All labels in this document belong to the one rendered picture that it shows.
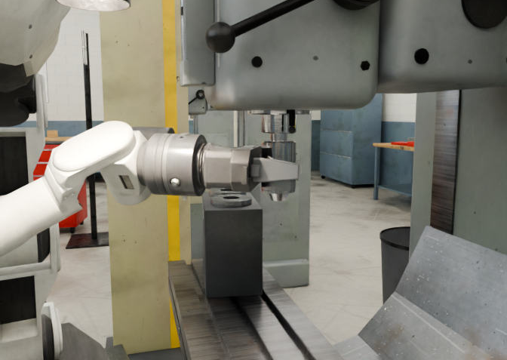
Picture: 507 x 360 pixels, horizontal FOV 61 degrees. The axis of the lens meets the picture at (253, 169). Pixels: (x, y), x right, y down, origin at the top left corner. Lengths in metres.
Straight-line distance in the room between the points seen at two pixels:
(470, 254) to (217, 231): 0.47
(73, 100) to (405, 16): 9.23
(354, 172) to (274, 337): 7.16
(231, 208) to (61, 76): 8.89
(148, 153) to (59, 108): 9.08
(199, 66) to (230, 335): 0.47
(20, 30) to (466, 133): 0.77
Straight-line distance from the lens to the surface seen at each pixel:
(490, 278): 0.80
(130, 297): 2.47
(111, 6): 0.53
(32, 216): 0.63
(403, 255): 2.44
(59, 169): 0.61
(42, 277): 1.19
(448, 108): 0.87
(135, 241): 2.37
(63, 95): 9.66
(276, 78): 0.49
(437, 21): 0.57
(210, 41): 0.44
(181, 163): 0.58
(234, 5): 0.49
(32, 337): 1.31
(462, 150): 0.85
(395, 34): 0.54
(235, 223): 0.89
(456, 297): 0.83
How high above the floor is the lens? 1.30
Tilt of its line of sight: 7 degrees down
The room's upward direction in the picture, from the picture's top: straight up
